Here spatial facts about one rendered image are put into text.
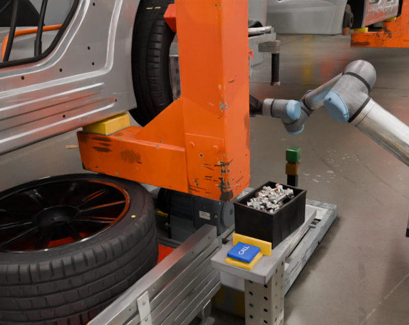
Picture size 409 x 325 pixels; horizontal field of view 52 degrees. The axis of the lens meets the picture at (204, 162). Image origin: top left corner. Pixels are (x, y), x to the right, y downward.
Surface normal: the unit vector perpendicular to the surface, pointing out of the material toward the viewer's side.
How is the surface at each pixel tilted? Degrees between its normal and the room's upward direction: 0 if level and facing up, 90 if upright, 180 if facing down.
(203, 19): 90
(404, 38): 90
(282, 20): 110
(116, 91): 90
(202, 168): 90
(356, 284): 0
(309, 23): 105
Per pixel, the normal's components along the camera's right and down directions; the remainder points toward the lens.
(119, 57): 0.84, 0.15
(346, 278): -0.05, -0.93
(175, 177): -0.53, 0.33
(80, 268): 0.49, 0.29
